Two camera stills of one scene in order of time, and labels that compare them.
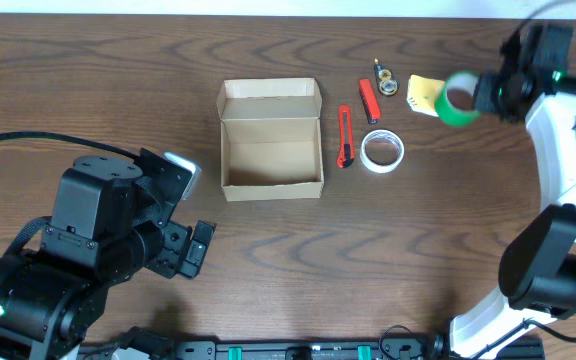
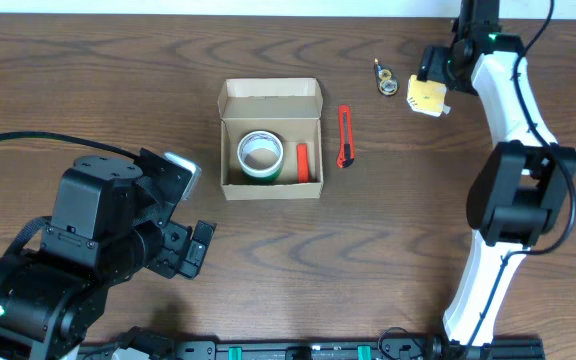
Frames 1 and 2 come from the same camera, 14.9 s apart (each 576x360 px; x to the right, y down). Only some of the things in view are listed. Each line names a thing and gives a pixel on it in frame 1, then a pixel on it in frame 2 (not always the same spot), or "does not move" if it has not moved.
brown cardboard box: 271,139 does not move
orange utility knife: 346,143 does not move
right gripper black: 488,93 -> 429,67
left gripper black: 178,249 does not move
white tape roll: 381,151 -> 260,153
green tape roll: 444,110 -> 261,179
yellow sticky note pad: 421,94 does not move
